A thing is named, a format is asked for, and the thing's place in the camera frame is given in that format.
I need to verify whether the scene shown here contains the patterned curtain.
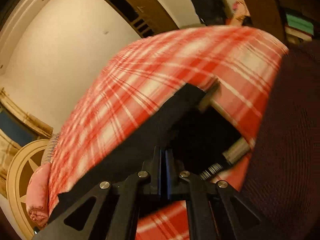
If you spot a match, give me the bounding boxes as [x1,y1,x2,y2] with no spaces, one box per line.
[0,88,53,197]

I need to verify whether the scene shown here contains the black bag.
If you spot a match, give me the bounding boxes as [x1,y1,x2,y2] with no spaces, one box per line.
[191,0,227,26]

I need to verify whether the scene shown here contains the brown wooden door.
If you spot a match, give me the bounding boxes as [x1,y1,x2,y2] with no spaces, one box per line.
[104,0,178,38]

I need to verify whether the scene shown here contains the red plaid bed sheet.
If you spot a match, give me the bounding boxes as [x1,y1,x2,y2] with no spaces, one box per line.
[47,25,290,240]

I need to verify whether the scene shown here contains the pink folded quilt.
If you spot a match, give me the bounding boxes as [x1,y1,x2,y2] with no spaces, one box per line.
[25,163,51,228]

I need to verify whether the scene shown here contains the black pants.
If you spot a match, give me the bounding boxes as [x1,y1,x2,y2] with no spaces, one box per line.
[241,41,319,239]

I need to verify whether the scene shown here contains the cream wooden headboard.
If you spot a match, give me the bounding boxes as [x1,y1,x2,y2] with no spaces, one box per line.
[7,139,49,239]

